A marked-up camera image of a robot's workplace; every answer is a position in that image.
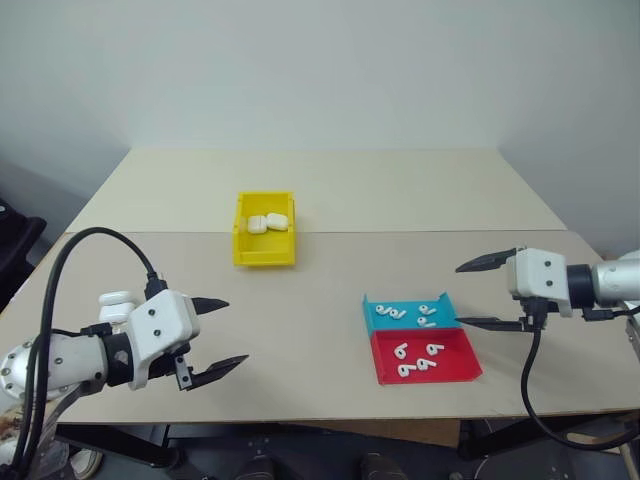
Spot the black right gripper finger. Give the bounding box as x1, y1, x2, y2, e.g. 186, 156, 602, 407
455, 247, 519, 274
455, 315, 525, 334

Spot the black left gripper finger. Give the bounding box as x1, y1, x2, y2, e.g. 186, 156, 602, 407
190, 354, 250, 392
192, 296, 231, 317

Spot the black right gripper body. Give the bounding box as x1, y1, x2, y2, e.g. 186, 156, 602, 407
516, 297, 551, 332

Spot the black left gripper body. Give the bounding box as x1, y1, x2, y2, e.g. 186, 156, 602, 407
147, 342, 195, 394

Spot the yellow plastic bin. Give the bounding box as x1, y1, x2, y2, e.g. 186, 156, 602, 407
232, 189, 300, 269

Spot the red plastic tray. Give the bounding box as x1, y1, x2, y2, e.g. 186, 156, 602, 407
368, 326, 484, 387

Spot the blue plastic tray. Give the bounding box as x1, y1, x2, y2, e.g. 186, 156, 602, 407
361, 290, 464, 335

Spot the dark rounded shape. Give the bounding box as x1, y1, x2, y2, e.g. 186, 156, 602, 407
359, 452, 409, 480
234, 452, 279, 480

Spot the white sneaker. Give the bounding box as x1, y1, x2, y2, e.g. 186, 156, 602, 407
69, 447, 104, 480

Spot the black bag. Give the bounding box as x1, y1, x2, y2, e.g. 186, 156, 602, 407
0, 197, 48, 314

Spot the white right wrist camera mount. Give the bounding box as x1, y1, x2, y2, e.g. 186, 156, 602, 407
505, 247, 574, 319

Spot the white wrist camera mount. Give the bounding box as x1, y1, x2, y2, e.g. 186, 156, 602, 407
505, 247, 574, 319
127, 289, 202, 392

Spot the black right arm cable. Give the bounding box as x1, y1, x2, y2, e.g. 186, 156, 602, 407
519, 298, 640, 451

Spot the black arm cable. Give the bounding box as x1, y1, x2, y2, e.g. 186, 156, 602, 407
519, 298, 640, 451
9, 226, 169, 476

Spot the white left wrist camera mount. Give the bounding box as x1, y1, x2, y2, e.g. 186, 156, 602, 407
127, 289, 202, 392

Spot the black table frame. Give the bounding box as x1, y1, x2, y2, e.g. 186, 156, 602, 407
54, 413, 640, 471

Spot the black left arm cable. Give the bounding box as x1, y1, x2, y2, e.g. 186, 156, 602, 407
9, 226, 169, 476

